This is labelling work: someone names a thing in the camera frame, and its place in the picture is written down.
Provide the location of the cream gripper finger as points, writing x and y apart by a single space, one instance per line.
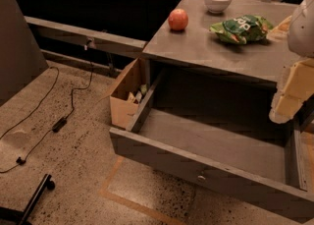
294 88

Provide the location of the green rice chip bag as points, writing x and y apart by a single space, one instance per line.
240 30

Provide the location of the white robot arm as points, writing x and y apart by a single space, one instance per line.
298 31

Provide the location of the grey open top drawer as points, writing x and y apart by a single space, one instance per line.
192 125

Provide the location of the red apple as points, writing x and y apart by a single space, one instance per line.
178 19

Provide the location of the items inside cardboard box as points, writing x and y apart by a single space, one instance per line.
137 96

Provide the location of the open cardboard box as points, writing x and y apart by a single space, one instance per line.
129 80

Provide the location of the black chair base leg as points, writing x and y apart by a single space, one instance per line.
15 217

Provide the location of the grey wall rail shelf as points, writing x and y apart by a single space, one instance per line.
89 38

